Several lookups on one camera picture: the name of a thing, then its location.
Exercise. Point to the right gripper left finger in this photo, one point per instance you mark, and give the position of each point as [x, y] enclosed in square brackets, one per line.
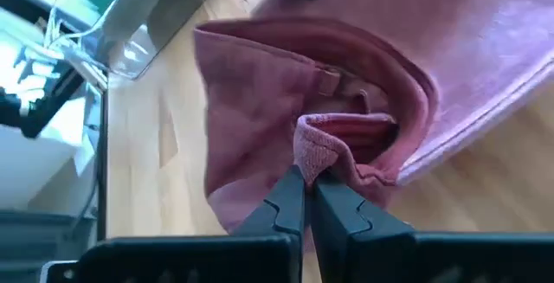
[277, 222]

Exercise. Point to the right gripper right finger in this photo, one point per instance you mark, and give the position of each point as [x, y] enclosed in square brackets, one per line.
[346, 239]

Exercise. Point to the maroon baseball cap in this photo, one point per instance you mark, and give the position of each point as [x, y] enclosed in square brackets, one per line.
[259, 101]

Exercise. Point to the clear plastic bin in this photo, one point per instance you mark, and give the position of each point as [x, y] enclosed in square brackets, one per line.
[143, 36]

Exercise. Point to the black aluminium table frame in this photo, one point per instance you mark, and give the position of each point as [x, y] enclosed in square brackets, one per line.
[102, 166]

